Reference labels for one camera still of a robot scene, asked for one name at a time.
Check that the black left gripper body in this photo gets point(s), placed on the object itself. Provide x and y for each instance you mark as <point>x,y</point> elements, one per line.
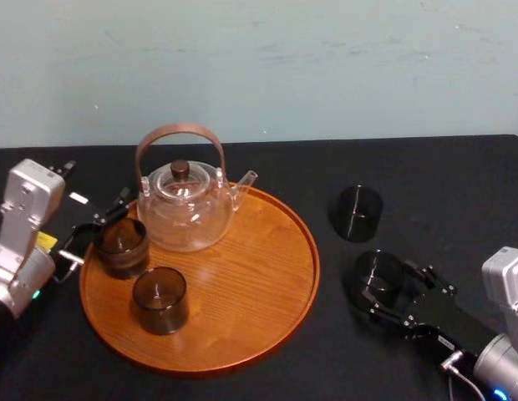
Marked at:
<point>75,215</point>

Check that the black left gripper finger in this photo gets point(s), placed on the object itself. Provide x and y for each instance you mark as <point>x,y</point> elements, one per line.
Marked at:
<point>63,168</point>
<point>113,208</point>

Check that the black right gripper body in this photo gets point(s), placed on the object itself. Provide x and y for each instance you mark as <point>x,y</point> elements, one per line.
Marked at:
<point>449,317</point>

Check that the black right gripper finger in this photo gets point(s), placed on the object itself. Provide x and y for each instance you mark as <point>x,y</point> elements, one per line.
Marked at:
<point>386,311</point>
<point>432,277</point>

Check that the smoky brown glass cup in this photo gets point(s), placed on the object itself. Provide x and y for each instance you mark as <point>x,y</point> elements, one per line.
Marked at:
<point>378,275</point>
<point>121,255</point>
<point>357,215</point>
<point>158,309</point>

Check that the round brown wooden tray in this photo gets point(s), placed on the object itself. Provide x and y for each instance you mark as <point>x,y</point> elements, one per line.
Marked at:
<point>242,292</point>

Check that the glass teapot lid brown knob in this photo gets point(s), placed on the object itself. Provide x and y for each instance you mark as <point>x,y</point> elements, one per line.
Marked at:
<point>180,169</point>

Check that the black table cloth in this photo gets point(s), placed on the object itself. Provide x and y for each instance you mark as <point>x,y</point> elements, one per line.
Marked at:
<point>430,179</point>

